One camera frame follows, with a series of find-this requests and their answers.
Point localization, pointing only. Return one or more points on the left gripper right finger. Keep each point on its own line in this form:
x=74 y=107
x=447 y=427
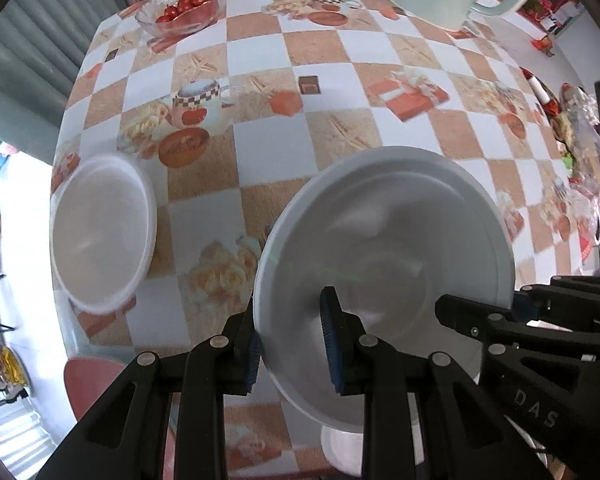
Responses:
x=504 y=454

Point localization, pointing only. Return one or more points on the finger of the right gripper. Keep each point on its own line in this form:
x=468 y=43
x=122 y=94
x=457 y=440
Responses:
x=571 y=302

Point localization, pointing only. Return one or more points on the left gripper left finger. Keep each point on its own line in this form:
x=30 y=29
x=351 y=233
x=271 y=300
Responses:
x=225 y=364

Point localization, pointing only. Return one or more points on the large white foam bowl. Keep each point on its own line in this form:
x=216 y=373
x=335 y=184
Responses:
x=392 y=230

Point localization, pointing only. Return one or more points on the white foam bowl far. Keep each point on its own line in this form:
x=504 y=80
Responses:
x=418 y=416

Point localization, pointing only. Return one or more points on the snack tray with packets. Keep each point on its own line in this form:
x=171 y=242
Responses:
x=573 y=118

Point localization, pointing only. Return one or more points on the yellow container on floor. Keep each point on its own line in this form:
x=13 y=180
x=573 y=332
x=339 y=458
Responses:
x=11 y=370

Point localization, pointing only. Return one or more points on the checkered patterned tablecloth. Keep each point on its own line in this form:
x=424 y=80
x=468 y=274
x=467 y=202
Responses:
x=231 y=122

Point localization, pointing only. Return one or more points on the glass bowl of tomatoes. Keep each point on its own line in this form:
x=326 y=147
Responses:
x=163 y=19

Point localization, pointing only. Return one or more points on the grey corrugated cabinet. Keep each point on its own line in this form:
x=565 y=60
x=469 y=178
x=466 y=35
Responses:
x=42 y=46

